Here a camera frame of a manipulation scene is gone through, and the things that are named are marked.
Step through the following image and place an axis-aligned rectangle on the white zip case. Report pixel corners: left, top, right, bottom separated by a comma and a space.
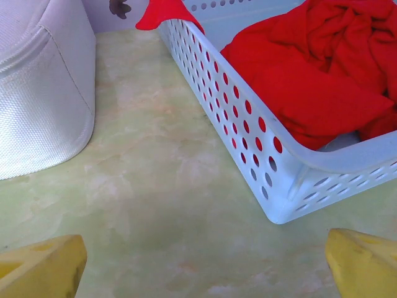
0, 0, 97, 181

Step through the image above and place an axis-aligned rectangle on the red t-shirt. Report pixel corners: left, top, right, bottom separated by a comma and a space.
135, 0, 397, 151

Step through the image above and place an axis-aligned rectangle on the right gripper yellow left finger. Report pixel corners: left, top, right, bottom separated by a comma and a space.
0, 234, 88, 298

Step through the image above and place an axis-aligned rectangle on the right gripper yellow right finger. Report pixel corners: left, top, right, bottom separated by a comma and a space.
324, 228, 397, 298

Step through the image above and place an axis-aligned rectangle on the light blue perforated basket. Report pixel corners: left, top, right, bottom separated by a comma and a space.
158, 0, 397, 225

